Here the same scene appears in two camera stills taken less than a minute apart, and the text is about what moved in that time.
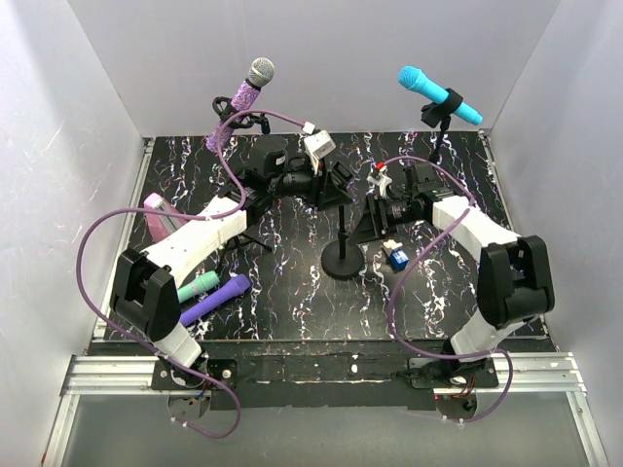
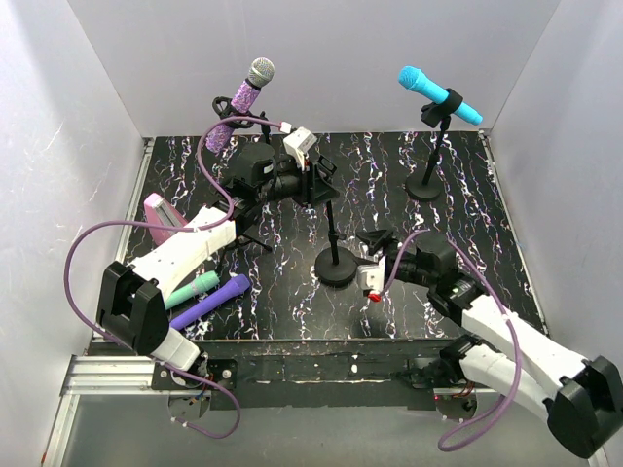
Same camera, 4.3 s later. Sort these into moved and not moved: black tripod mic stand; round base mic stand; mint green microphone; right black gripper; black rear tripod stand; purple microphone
Moved: right black gripper; round base mic stand
Not moved: black tripod mic stand; purple microphone; mint green microphone; black rear tripod stand
